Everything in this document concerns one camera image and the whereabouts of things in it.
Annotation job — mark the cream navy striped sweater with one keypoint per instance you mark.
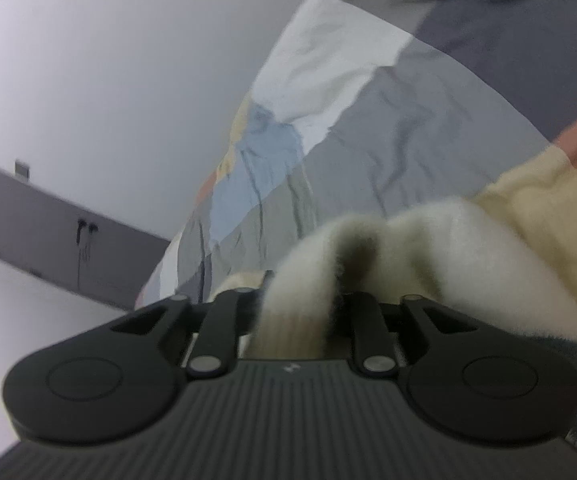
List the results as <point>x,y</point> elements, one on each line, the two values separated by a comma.
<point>443,260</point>

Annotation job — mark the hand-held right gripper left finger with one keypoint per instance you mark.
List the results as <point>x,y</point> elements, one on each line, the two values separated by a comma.
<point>221,325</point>

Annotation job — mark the patchwork bedsheet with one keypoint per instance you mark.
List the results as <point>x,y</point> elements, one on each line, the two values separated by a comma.
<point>393,110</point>

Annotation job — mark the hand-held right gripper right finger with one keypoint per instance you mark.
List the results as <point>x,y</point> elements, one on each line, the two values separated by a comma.
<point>368,330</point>

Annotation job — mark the metal door hinge plate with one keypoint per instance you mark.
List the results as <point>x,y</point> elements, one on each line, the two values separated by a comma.
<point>22,168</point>

